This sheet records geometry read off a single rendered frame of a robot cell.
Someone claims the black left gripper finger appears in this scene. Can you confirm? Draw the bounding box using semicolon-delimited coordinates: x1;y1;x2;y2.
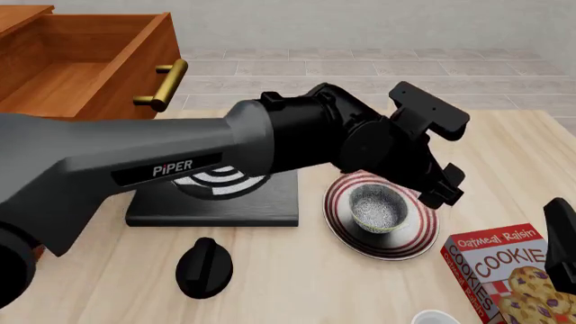
442;162;467;187
418;186;465;208

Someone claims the flat black stove plate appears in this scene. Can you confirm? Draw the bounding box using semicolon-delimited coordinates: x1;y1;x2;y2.
124;165;301;229

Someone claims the oatmeal raisin cookie box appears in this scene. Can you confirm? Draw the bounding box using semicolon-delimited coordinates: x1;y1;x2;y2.
439;221;576;324

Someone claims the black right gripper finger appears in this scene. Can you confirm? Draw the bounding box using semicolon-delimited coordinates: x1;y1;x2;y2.
543;197;576;257

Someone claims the black patterned bowl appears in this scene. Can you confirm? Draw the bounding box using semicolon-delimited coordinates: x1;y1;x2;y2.
347;183;411;235

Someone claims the wooden cabinet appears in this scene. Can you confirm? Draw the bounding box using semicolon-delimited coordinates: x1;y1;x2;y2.
0;4;56;35

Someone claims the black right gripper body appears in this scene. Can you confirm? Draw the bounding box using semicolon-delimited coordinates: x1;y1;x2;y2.
544;251;576;295

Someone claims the brass drawer handle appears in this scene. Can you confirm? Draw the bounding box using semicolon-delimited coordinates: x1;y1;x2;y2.
131;58;190;113

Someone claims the round black stove knob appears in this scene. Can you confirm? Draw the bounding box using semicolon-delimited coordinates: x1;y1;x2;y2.
175;236;235;300

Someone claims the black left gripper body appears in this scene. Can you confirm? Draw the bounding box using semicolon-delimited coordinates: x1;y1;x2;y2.
377;132;452;201

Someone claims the black flat plate on stalk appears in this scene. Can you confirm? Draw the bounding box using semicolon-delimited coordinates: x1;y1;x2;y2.
388;80;472;142

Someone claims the white mug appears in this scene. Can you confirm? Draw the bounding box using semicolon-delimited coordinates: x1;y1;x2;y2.
410;309;465;324

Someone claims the open wooden drawer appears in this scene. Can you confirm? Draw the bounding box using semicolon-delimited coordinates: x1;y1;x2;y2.
0;12;184;122

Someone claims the white plate with red rings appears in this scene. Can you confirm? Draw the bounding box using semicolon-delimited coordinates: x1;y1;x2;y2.
322;169;440;262

